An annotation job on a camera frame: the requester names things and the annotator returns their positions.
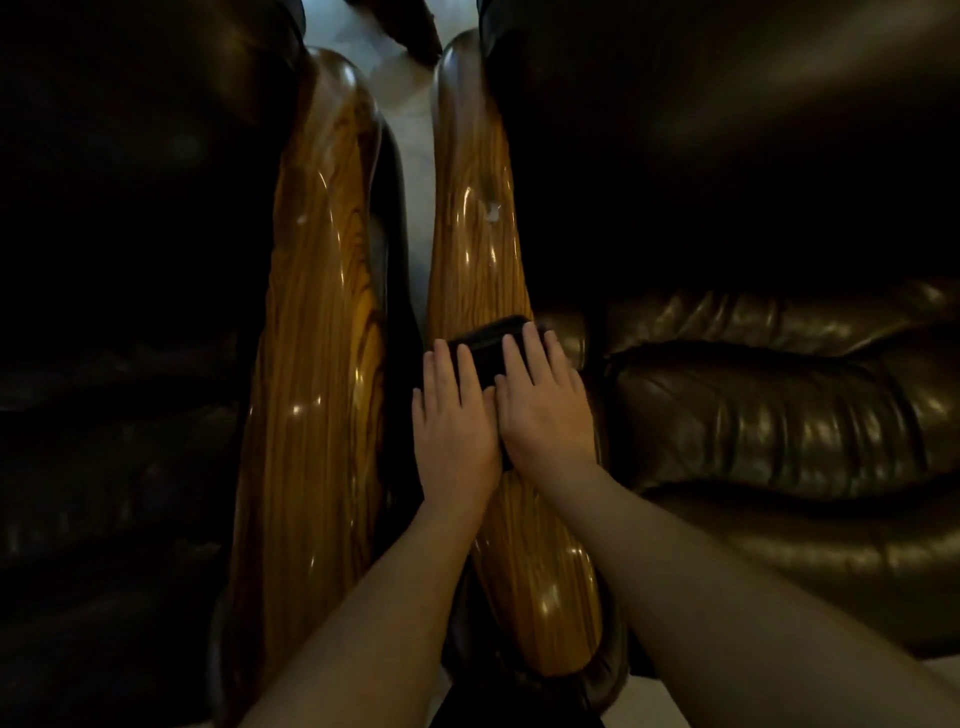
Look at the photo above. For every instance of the person's left forearm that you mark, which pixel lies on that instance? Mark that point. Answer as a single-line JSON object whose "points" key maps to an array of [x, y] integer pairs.
{"points": [[382, 622]]}

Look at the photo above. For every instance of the dark wooden furniture piece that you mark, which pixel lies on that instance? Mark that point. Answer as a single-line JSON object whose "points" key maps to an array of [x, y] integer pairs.
{"points": [[401, 26]]}

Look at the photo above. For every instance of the person's right hand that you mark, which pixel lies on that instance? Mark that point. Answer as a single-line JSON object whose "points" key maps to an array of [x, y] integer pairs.
{"points": [[544, 424]]}

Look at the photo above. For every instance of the person's right forearm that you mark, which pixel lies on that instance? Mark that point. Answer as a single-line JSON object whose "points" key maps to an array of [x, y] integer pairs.
{"points": [[705, 600]]}

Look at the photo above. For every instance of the person's left hand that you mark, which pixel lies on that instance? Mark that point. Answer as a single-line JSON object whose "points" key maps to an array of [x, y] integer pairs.
{"points": [[454, 450]]}

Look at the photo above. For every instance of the person's left little finger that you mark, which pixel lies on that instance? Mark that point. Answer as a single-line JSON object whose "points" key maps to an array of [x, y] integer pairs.
{"points": [[418, 409]]}

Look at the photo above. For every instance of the person's right little finger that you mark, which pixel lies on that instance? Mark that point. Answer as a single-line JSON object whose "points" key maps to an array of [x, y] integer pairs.
{"points": [[577, 382]]}

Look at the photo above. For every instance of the person's right thumb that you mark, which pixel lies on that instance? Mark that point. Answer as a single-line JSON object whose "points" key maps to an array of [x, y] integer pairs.
{"points": [[503, 405]]}

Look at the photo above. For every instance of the dark brown leather sofa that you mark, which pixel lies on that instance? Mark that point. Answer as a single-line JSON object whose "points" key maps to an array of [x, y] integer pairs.
{"points": [[112, 300], [750, 337]]}

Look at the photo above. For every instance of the person's left middle finger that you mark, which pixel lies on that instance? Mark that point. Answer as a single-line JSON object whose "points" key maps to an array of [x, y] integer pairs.
{"points": [[447, 371]]}

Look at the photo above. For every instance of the black cloth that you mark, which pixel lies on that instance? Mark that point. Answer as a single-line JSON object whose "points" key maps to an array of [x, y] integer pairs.
{"points": [[484, 351]]}

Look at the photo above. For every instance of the person's right middle finger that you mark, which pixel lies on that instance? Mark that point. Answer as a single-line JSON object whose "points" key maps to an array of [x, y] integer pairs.
{"points": [[535, 351]]}

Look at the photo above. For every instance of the glossy wooden armrest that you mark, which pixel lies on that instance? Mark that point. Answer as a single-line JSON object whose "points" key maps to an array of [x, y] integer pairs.
{"points": [[472, 247], [315, 375]]}

